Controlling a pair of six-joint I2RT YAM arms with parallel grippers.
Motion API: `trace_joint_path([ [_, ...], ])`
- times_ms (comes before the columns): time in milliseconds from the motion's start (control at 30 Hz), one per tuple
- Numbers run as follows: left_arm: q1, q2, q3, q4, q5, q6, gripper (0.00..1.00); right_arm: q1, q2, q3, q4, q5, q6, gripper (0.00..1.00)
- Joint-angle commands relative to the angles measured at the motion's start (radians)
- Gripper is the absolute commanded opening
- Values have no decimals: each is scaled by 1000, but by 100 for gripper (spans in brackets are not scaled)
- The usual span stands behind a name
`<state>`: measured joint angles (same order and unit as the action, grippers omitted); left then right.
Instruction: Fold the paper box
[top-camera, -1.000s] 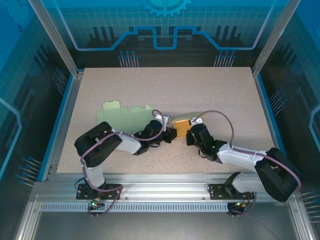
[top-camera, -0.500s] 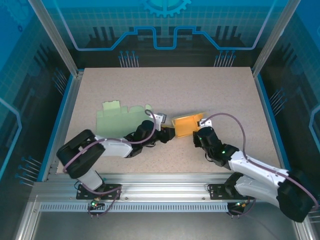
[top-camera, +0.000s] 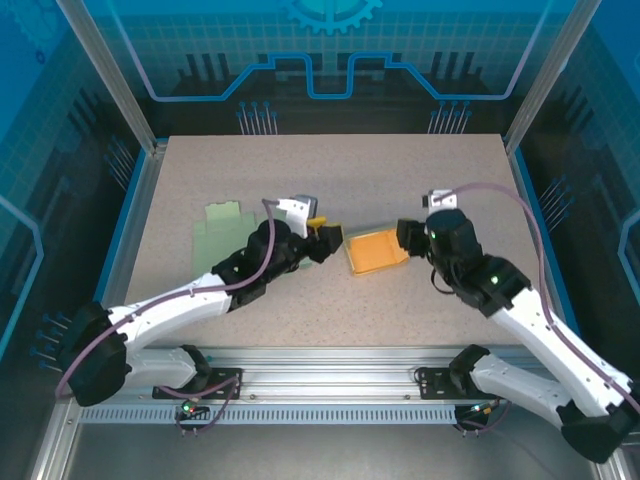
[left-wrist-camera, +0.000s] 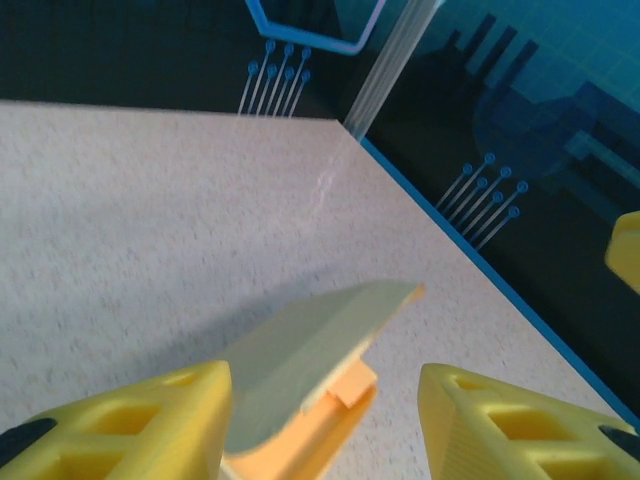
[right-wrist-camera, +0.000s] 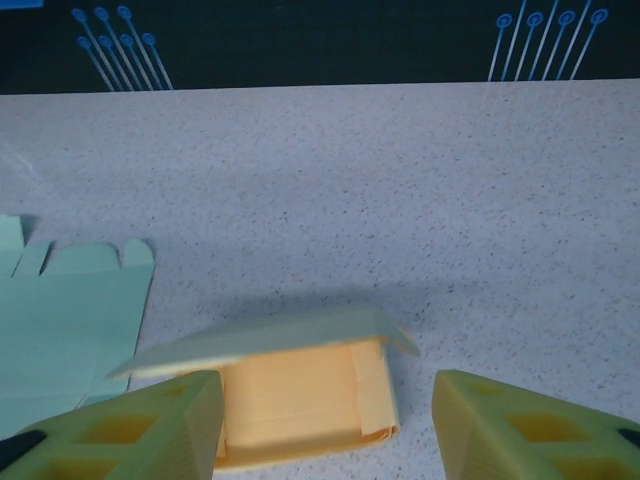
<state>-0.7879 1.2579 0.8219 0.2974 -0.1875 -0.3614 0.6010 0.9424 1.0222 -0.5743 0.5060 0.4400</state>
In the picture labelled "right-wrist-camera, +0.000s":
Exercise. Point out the yellow paper box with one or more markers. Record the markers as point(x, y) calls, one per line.
point(300, 400)

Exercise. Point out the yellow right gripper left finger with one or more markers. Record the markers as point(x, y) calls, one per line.
point(125, 440)

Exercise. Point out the green paper box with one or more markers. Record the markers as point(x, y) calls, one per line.
point(65, 320)

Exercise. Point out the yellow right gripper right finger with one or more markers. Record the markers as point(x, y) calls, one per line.
point(525, 440)

